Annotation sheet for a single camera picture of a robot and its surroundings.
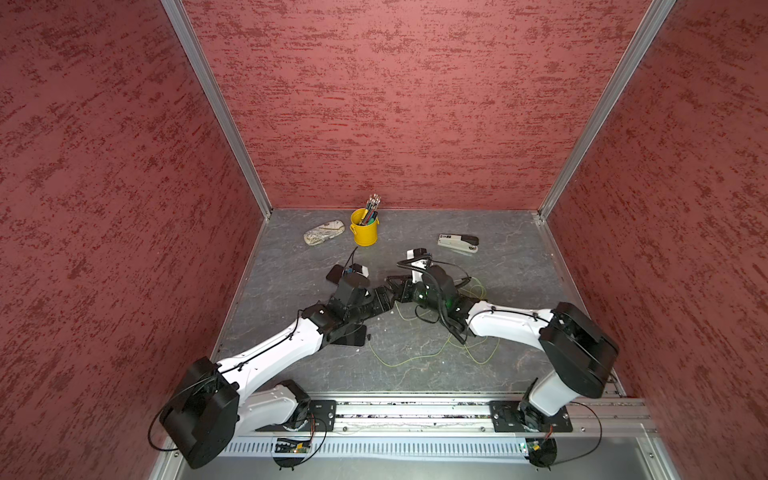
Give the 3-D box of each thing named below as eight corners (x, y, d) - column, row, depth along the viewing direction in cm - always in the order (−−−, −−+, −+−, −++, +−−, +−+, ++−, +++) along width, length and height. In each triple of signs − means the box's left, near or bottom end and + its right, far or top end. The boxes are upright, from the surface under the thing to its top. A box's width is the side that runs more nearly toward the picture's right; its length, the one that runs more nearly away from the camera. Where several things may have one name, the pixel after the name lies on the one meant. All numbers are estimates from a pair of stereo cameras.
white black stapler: (436, 245, 113) (438, 237, 109) (437, 238, 115) (439, 230, 111) (475, 253, 111) (478, 245, 107) (475, 245, 113) (478, 237, 109)
